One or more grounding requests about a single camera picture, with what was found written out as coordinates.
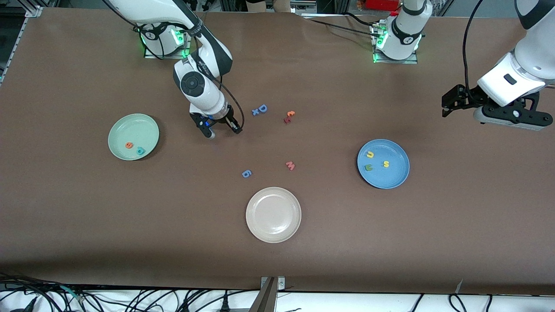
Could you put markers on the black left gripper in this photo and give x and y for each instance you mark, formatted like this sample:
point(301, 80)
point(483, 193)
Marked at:
point(471, 96)

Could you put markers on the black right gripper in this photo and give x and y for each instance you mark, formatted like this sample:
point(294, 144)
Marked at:
point(226, 120)

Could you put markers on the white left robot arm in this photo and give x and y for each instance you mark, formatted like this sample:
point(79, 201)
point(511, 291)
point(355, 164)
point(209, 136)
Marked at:
point(520, 73)

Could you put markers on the blue foam letter D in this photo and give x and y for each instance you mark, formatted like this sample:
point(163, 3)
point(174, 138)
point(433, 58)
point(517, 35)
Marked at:
point(259, 108)

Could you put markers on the blue foam number 6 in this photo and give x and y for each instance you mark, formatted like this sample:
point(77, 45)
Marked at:
point(249, 172)

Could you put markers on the pink foam letter w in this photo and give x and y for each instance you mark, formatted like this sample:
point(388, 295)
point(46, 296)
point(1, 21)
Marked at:
point(289, 164)

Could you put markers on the beige plate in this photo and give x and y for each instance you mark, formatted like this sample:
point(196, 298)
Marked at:
point(273, 214)

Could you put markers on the pale green plate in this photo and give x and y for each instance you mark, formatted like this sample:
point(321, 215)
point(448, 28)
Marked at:
point(130, 130)

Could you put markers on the blue plate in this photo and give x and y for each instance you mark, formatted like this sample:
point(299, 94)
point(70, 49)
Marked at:
point(390, 177)

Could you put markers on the person bare leg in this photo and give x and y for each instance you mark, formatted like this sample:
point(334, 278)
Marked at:
point(282, 5)
point(256, 5)

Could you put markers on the red box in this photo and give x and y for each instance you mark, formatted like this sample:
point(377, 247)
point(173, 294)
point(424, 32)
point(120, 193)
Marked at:
point(383, 4)

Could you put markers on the black power plug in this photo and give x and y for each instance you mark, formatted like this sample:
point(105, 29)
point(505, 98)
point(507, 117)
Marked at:
point(225, 305)

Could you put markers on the grey tape piece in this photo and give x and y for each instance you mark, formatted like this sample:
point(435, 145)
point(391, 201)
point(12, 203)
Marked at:
point(459, 287)

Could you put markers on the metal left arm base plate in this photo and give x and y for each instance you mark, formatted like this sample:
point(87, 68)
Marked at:
point(409, 61)

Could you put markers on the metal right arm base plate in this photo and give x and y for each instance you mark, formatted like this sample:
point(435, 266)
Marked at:
point(164, 56)

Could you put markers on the grey metal bracket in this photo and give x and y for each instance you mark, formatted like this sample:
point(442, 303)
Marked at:
point(269, 299)

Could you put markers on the aluminium frame rail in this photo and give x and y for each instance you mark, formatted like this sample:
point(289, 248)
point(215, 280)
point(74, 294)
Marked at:
point(34, 11)

